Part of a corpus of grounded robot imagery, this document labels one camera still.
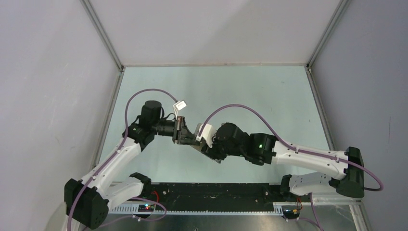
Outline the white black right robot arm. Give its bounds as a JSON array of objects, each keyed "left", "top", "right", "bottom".
[{"left": 196, "top": 123, "right": 365, "bottom": 201}]

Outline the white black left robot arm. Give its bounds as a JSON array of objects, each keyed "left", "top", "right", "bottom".
[{"left": 64, "top": 101, "right": 216, "bottom": 231}]

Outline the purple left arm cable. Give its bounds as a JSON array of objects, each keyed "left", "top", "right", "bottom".
[{"left": 67, "top": 89, "right": 179, "bottom": 231}]

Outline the left controller board with LEDs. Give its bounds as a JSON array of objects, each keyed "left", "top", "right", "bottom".
[{"left": 138, "top": 204, "right": 155, "bottom": 213}]

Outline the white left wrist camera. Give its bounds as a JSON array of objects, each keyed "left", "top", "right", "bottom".
[{"left": 173, "top": 100, "right": 187, "bottom": 120}]

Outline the right controller board with LEDs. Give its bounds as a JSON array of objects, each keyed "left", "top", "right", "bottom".
[{"left": 282, "top": 209, "right": 300, "bottom": 220}]

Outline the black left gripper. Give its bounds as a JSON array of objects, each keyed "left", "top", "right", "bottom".
[{"left": 152, "top": 116, "right": 200, "bottom": 146}]

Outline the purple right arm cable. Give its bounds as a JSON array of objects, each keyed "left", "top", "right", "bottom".
[{"left": 197, "top": 104, "right": 384, "bottom": 231}]

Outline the beige remote control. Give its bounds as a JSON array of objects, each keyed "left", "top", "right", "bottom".
[{"left": 191, "top": 141, "right": 208, "bottom": 153}]

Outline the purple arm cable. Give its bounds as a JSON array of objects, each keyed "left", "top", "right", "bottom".
[
  {"left": 67, "top": 89, "right": 179, "bottom": 231},
  {"left": 197, "top": 104, "right": 384, "bottom": 231}
]

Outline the controller board with leds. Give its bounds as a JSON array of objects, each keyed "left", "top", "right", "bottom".
[
  {"left": 138, "top": 204, "right": 155, "bottom": 213},
  {"left": 282, "top": 209, "right": 300, "bottom": 220}
]

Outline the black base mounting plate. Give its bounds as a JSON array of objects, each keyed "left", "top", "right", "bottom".
[{"left": 121, "top": 182, "right": 311, "bottom": 211}]

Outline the grey slotted cable duct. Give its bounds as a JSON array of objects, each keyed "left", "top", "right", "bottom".
[{"left": 108, "top": 205, "right": 284, "bottom": 216}]

